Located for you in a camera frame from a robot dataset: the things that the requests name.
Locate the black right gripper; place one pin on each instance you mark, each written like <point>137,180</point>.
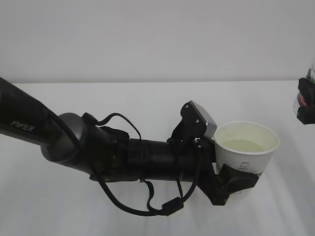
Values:
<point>306,115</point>

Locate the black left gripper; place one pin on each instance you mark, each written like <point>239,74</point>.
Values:
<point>195,169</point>

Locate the clear water bottle red label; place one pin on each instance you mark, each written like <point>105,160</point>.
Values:
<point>299,100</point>

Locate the white paper cup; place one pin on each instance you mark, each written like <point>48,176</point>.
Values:
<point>245,146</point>

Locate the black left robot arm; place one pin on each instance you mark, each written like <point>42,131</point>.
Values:
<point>110,155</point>

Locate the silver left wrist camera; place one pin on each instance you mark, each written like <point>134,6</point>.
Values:
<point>195,123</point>

